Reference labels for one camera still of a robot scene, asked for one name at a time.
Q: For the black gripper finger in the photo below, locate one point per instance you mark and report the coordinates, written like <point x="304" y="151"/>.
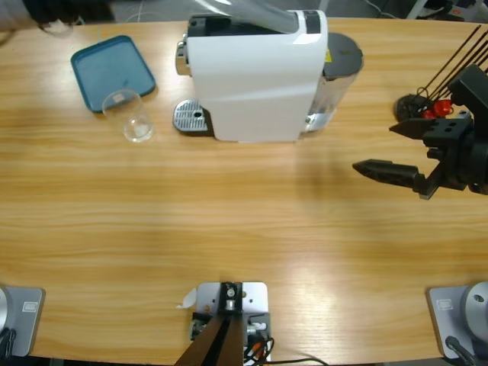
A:
<point x="414" y="128"/>
<point x="389" y="173"/>

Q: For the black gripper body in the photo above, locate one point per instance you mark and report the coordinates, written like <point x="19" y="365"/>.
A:
<point x="68" y="9"/>
<point x="451" y="142"/>

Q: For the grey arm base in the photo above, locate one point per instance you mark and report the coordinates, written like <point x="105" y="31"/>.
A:
<point x="26" y="316"/>
<point x="450" y="316"/>

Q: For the dark robot arm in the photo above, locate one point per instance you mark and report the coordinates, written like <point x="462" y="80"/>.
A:
<point x="482" y="167"/>

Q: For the white capsule coffee machine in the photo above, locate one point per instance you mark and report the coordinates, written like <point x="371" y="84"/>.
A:
<point x="251" y="87"/>

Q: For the black capsule holder with rods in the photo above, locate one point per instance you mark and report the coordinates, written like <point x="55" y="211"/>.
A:
<point x="406" y="106"/>

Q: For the teal plastic tray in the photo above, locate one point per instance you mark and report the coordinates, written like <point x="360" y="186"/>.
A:
<point x="110" y="68"/>

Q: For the clear water tank black lid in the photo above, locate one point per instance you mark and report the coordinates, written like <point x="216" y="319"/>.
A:
<point x="343" y="53"/>

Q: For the white furniture leg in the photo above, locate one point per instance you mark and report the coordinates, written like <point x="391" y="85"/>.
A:
<point x="416" y="9"/>

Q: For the clear glass cup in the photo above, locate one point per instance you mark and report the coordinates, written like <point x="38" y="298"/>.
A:
<point x="137" y="127"/>

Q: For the white table leg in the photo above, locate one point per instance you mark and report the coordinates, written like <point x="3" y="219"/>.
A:
<point x="324" y="4"/>

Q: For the black clamp with connectors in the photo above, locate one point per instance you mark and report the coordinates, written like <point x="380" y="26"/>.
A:
<point x="263" y="317"/>

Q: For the white tape scrap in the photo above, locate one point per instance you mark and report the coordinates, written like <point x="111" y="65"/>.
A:
<point x="189" y="299"/>

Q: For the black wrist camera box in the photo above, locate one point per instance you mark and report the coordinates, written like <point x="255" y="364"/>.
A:
<point x="467" y="87"/>

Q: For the white mount block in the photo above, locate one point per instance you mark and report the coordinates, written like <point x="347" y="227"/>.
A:
<point x="255" y="295"/>

